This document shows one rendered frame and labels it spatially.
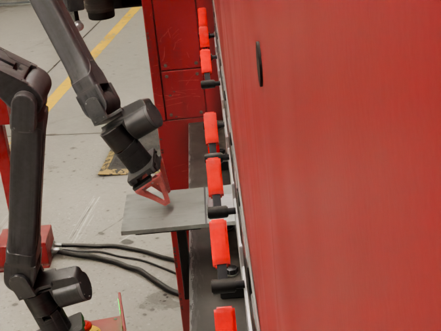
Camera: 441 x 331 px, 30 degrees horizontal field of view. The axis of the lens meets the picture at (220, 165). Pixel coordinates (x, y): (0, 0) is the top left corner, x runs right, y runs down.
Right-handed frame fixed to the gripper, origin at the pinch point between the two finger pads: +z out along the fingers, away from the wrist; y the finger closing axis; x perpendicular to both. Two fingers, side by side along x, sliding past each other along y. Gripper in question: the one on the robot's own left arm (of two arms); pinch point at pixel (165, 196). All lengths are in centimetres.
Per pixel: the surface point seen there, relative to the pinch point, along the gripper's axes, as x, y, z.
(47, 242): 105, 158, 51
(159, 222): 2.7, -6.7, 1.8
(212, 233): -23, -70, -20
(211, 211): -21, -55, -16
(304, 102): -49, -143, -56
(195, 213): -4.0, -4.0, 5.6
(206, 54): -23.6, 10.6, -18.3
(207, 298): 1.1, -18.1, 16.9
